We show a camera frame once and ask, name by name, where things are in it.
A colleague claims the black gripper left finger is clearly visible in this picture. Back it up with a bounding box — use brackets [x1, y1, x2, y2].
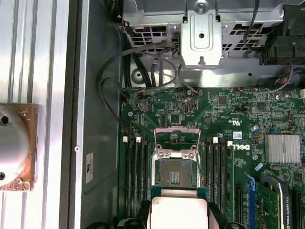
[83, 199, 153, 229]

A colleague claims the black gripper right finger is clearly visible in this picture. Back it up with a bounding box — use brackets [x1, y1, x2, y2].
[206, 202, 250, 229]

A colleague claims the silver CPU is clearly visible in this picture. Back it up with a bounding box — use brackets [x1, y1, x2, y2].
[146, 186, 210, 229]

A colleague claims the black expansion slot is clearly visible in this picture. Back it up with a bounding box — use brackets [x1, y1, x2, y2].
[234, 187, 244, 225]
[292, 190, 302, 229]

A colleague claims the blue expansion slot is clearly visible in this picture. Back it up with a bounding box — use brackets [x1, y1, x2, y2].
[245, 174, 257, 229]

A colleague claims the black RAM slot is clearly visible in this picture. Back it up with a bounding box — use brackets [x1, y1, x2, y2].
[136, 136, 143, 215]
[211, 136, 219, 206]
[130, 137, 136, 217]
[122, 136, 130, 218]
[219, 138, 226, 215]
[204, 137, 212, 203]
[142, 138, 150, 202]

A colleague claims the thin metal locking lever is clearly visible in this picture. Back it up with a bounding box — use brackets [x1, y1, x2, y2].
[195, 152, 204, 188]

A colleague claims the CPU socket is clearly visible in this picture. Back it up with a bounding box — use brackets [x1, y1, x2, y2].
[150, 143, 203, 189]

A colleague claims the green RAM stick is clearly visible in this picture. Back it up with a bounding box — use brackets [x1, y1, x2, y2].
[225, 146, 236, 229]

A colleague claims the black graphics card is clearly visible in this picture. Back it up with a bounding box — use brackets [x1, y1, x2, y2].
[246, 173, 293, 229]

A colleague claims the black PC case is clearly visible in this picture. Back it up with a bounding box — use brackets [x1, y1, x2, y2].
[59, 0, 305, 229]

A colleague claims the silver heatsink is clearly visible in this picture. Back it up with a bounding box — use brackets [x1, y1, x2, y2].
[264, 134, 301, 165]

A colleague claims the green motherboard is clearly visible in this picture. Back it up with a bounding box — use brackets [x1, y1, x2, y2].
[118, 87, 305, 229]

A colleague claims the round coin cell battery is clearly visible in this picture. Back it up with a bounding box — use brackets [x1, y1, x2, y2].
[139, 99, 151, 113]

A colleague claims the black plastic drive bay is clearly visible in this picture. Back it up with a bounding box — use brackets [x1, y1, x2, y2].
[258, 4, 305, 66]

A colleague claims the metal drive cage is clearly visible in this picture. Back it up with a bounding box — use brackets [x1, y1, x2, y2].
[119, 0, 286, 89]

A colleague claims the brown square base plate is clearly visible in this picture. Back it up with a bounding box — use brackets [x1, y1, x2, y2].
[0, 102, 40, 192]

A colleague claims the black wire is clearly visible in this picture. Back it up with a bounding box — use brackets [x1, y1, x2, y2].
[96, 40, 179, 141]

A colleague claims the silver drive bracket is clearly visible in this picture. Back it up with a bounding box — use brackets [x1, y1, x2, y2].
[180, 9, 224, 67]

